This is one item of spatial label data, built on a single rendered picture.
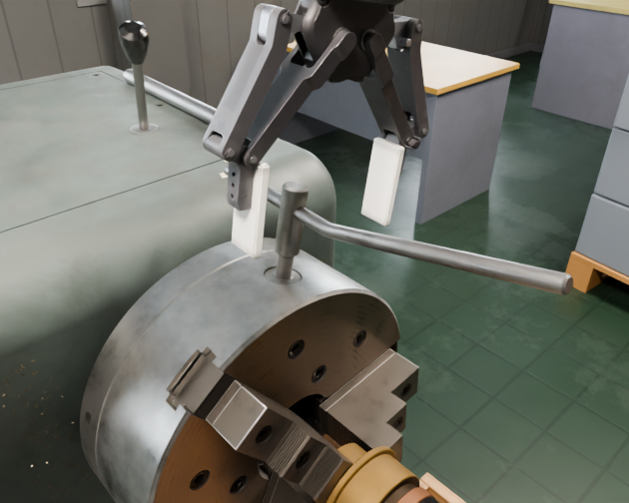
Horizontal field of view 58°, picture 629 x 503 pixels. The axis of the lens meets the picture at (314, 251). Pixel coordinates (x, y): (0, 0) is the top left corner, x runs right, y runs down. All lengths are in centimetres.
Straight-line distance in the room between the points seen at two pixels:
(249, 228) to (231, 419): 15
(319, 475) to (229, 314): 15
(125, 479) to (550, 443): 174
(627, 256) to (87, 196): 234
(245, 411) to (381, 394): 18
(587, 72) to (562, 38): 32
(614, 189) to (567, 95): 248
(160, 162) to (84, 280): 20
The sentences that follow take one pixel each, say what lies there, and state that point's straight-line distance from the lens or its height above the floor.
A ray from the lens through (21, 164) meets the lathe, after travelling 74.
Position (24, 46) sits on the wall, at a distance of 347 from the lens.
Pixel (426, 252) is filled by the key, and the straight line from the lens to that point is 38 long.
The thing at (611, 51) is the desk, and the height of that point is 54.
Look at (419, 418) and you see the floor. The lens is 206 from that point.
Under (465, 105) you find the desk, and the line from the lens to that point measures 308.
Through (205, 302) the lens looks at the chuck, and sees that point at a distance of 49.
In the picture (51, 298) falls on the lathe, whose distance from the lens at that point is 54.
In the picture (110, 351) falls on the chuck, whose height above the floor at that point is 119.
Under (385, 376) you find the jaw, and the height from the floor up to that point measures 111.
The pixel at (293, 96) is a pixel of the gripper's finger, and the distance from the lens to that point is 39.
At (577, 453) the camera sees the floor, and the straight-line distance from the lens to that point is 212.
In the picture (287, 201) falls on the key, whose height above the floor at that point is 131.
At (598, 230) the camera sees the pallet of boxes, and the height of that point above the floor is 31.
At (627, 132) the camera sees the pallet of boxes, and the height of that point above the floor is 74.
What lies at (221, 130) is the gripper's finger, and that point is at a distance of 37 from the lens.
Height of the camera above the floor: 153
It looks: 33 degrees down
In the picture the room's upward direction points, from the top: 1 degrees clockwise
